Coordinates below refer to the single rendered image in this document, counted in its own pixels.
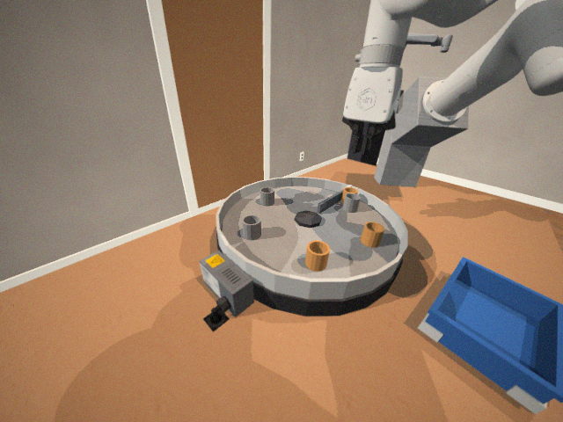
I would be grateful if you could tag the blue shallow tray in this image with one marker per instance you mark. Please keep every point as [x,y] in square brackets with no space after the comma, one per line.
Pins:
[522,323]

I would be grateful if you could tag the bronze bushing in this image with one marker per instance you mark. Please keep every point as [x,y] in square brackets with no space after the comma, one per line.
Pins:
[348,190]
[372,234]
[317,255]

